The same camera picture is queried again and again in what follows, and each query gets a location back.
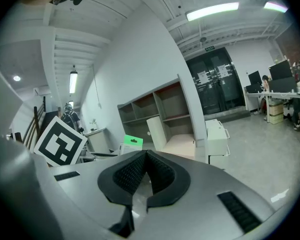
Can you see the stacked pale cardboard boxes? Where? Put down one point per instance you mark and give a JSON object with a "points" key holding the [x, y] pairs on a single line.
{"points": [[276, 112]]}

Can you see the white cabinet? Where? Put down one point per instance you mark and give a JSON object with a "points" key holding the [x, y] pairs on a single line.
{"points": [[216, 139]]}

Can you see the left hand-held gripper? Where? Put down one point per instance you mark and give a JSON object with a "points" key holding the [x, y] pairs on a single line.
{"points": [[60, 141]]}

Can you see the black computer monitor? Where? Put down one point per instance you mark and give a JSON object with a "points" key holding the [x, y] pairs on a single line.
{"points": [[282, 75], [254, 77]]}

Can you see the white and green carton box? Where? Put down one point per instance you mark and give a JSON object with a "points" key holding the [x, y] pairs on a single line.
{"points": [[132, 145]]}

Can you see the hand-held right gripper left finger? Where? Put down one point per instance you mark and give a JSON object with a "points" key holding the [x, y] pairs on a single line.
{"points": [[90, 169]]}

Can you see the green exit sign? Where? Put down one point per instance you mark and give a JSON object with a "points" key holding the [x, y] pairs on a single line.
{"points": [[210, 49]]}

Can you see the hanging tube light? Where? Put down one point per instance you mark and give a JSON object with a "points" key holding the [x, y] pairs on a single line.
{"points": [[73, 82]]}

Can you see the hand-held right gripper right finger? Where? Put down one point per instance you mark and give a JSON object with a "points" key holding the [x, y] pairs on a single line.
{"points": [[202, 184]]}

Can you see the black double door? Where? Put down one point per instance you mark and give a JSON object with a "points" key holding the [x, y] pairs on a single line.
{"points": [[215, 84]]}

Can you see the long ceiling light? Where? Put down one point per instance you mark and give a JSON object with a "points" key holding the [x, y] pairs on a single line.
{"points": [[212, 11], [276, 6]]}

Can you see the white board panel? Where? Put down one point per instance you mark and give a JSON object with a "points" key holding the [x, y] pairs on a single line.
{"points": [[156, 132]]}

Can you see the wooden stair railing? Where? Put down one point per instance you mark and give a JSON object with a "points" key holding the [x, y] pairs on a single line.
{"points": [[33, 124]]}

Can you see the grey open shelf unit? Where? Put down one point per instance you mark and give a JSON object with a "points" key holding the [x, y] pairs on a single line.
{"points": [[175, 104]]}

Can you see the white office desk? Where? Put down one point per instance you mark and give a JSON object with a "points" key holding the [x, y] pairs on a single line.
{"points": [[277, 95]]}

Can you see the round ceiling lamp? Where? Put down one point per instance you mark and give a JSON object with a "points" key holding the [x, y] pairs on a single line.
{"points": [[17, 78]]}

